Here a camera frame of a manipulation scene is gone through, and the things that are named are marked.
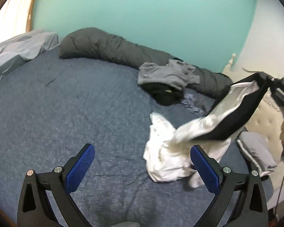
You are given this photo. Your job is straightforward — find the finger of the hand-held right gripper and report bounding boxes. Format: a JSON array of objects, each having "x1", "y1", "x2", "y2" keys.
[{"x1": 258, "y1": 73, "x2": 275, "y2": 88}]

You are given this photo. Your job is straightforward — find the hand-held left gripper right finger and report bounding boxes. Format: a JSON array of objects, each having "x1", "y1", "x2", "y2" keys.
[{"x1": 190, "y1": 145, "x2": 268, "y2": 227}]

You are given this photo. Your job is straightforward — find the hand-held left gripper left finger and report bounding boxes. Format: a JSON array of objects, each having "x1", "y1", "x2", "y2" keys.
[{"x1": 17, "y1": 143, "x2": 96, "y2": 227}]

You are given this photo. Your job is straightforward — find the white polo shirt black trim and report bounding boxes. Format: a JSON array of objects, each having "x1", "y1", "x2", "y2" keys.
[{"x1": 143, "y1": 79, "x2": 269, "y2": 189}]

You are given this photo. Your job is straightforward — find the folded grey clothes stack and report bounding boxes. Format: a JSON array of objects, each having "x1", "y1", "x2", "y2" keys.
[{"x1": 237, "y1": 132, "x2": 278, "y2": 178}]

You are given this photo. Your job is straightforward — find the cream tufted headboard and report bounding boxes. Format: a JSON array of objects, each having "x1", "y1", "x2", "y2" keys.
[{"x1": 221, "y1": 53, "x2": 284, "y2": 218}]

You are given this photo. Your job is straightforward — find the blue patterned bedspread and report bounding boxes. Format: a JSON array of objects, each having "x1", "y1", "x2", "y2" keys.
[{"x1": 0, "y1": 50, "x2": 274, "y2": 227}]

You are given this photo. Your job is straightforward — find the blue checked boxer shorts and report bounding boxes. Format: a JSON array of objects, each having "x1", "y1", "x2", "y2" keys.
[{"x1": 180, "y1": 93, "x2": 209, "y2": 117}]

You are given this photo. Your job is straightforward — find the black garment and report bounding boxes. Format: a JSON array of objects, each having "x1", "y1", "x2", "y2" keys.
[{"x1": 142, "y1": 83, "x2": 184, "y2": 106}]

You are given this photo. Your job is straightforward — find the grey sweatshirt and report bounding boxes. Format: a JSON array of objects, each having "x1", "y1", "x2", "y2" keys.
[{"x1": 137, "y1": 59, "x2": 197, "y2": 90}]

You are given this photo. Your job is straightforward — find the dark grey rolled duvet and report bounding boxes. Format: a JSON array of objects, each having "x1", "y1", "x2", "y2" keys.
[{"x1": 59, "y1": 27, "x2": 232, "y2": 98}]

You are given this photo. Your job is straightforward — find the pink curtain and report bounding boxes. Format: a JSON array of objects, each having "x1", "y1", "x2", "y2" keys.
[{"x1": 0, "y1": 0, "x2": 41, "y2": 43}]

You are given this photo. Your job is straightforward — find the black cable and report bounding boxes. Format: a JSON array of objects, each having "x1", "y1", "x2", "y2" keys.
[{"x1": 275, "y1": 163, "x2": 284, "y2": 220}]

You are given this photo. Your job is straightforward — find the wooden window frame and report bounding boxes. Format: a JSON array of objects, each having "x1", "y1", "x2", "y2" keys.
[{"x1": 26, "y1": 0, "x2": 42, "y2": 33}]

